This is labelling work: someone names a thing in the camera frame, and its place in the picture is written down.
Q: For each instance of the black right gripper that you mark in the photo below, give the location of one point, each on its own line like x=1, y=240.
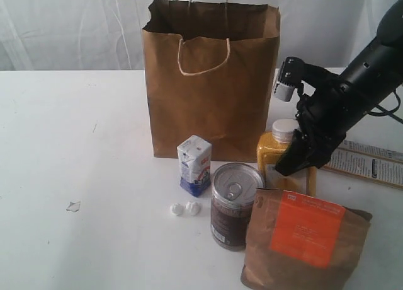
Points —
x=326, y=116

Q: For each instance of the yellow bottle with white cap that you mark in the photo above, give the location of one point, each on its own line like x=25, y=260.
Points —
x=270, y=147

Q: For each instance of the dark can with pull-tab lid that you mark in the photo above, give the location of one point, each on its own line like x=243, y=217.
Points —
x=234, y=187

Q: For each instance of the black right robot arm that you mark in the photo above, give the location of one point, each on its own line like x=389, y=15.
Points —
x=377, y=70

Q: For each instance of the brown paper shopping bag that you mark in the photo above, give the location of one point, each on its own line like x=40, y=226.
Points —
x=209, y=70

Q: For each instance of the long printed cardboard box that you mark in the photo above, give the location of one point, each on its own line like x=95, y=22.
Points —
x=367, y=162

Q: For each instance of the brown pouch with orange label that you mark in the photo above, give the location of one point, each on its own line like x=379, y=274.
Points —
x=295, y=241

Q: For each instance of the small white blue milk carton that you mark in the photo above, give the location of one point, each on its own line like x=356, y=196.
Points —
x=194, y=155

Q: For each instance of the small torn tape scrap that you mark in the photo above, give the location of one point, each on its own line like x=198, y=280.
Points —
x=73, y=206

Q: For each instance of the white backdrop curtain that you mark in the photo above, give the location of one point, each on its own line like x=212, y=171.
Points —
x=106, y=34

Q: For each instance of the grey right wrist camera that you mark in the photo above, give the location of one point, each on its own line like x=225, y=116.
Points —
x=289, y=78

